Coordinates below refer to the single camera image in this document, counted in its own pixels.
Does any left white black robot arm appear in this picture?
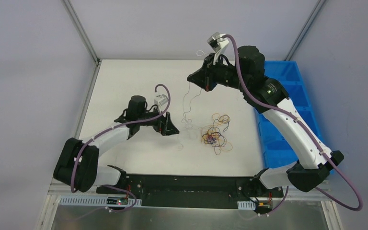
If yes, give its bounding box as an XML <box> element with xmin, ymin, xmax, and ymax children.
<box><xmin>53</xmin><ymin>94</ymin><xmax>179</xmax><ymax>194</ymax></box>

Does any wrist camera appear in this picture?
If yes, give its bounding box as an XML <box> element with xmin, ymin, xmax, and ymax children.
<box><xmin>154</xmin><ymin>93</ymin><xmax>169</xmax><ymax>113</ymax></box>
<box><xmin>207</xmin><ymin>32</ymin><xmax>230</xmax><ymax>65</ymax></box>

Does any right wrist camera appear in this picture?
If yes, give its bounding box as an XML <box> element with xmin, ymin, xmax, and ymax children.
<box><xmin>207</xmin><ymin>32</ymin><xmax>230</xmax><ymax>65</ymax></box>

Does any white thin wire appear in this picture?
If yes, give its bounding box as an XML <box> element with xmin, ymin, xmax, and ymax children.
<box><xmin>176</xmin><ymin>50</ymin><xmax>206</xmax><ymax>151</ymax></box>

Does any aluminium frame rail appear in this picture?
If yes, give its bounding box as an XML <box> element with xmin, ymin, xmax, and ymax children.
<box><xmin>47</xmin><ymin>173</ymin><xmax>334</xmax><ymax>201</ymax></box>

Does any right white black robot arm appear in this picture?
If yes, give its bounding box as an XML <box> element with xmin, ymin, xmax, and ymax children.
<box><xmin>187</xmin><ymin>46</ymin><xmax>344</xmax><ymax>196</ymax></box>

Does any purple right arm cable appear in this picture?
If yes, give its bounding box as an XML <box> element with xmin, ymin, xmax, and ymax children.
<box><xmin>217</xmin><ymin>34</ymin><xmax>364</xmax><ymax>219</ymax></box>

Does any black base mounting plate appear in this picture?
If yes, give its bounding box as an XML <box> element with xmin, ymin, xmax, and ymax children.
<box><xmin>96</xmin><ymin>173</ymin><xmax>284</xmax><ymax>210</ymax></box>

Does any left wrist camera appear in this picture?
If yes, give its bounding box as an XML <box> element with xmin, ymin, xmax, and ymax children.
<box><xmin>154</xmin><ymin>93</ymin><xmax>169</xmax><ymax>113</ymax></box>

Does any blue plastic compartment bin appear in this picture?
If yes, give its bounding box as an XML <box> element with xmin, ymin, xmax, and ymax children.
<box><xmin>253</xmin><ymin>61</ymin><xmax>334</xmax><ymax>177</ymax></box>

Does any coloured wire bundle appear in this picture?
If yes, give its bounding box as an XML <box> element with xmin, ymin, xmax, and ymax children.
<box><xmin>200</xmin><ymin>113</ymin><xmax>234</xmax><ymax>156</ymax></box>

